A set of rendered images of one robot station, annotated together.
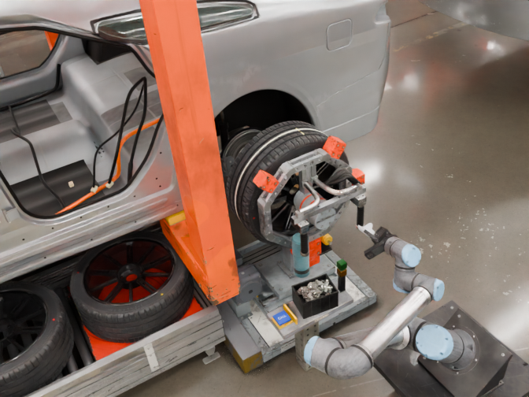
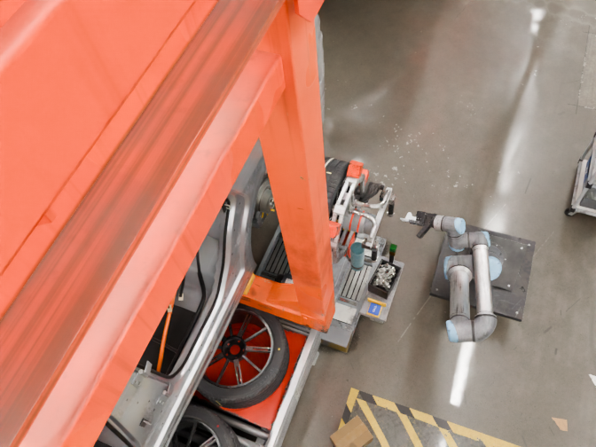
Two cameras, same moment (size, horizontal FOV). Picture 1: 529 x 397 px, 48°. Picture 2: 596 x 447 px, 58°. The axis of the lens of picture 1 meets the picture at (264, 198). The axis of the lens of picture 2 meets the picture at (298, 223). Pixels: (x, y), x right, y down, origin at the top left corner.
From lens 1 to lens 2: 172 cm
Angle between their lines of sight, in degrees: 29
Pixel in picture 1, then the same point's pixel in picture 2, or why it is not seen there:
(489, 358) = (513, 254)
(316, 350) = (459, 333)
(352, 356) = (487, 323)
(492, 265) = (434, 168)
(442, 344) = (497, 268)
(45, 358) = not seen: outside the picture
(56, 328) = (227, 431)
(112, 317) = (259, 392)
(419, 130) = not seen: hidden behind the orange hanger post
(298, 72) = not seen: hidden behind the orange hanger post
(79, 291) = (213, 389)
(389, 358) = (446, 287)
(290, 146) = (333, 191)
